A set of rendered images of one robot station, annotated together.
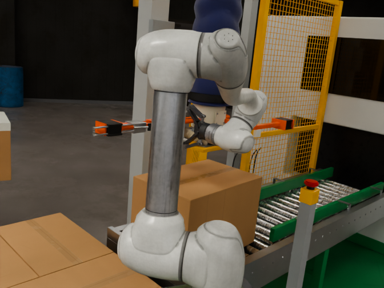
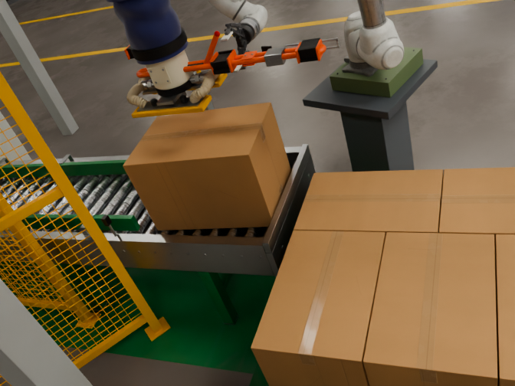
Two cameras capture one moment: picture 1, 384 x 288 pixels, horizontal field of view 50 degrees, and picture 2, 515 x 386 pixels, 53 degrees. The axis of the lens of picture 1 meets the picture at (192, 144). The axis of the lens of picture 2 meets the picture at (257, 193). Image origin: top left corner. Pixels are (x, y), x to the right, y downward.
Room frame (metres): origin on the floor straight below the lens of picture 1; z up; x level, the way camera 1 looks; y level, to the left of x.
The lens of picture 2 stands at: (2.45, 1.97, 2.04)
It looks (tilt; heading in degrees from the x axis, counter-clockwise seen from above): 36 degrees down; 255
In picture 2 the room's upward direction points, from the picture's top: 20 degrees counter-clockwise
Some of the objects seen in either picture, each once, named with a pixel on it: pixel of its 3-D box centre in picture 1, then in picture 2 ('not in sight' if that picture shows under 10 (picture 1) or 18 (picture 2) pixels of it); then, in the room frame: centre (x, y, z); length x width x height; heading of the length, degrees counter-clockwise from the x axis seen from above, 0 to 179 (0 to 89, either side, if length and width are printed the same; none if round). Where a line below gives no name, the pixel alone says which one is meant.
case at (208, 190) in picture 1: (197, 211); (212, 168); (2.09, -0.06, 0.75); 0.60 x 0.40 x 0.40; 139
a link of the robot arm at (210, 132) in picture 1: (215, 134); (247, 30); (1.71, -0.10, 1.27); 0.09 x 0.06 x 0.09; 136
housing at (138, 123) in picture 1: (135, 126); (275, 57); (1.76, 0.25, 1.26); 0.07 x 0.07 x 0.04; 46
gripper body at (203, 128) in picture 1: (203, 130); (242, 37); (1.76, -0.04, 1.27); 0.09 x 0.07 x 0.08; 46
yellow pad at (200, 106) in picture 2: not in sight; (169, 103); (2.16, 0.00, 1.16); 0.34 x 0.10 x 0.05; 136
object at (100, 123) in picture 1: (108, 127); (309, 51); (1.66, 0.35, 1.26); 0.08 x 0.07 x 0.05; 136
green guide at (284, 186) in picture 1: (279, 184); (12, 225); (3.11, -0.72, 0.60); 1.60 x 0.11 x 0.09; 135
